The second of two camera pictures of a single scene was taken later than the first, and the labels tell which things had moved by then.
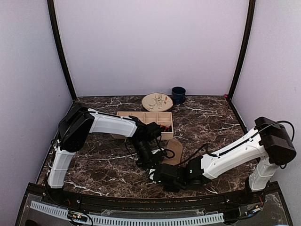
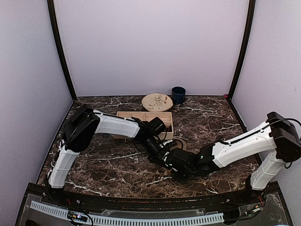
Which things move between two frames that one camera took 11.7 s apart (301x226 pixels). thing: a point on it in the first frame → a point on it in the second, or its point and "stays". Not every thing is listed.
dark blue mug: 178,94 stays
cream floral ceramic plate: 157,102 stays
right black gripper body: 181,187 → 187,173
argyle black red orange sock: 165,129 stays
